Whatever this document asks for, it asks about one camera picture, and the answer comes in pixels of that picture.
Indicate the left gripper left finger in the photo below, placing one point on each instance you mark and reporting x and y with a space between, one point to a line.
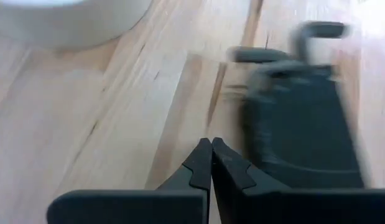
192 174

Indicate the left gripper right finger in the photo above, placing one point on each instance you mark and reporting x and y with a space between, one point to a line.
242 186

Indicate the black hex key set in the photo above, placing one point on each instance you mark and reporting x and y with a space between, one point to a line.
298 124

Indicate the white tape roll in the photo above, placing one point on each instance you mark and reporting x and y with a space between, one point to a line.
71 25

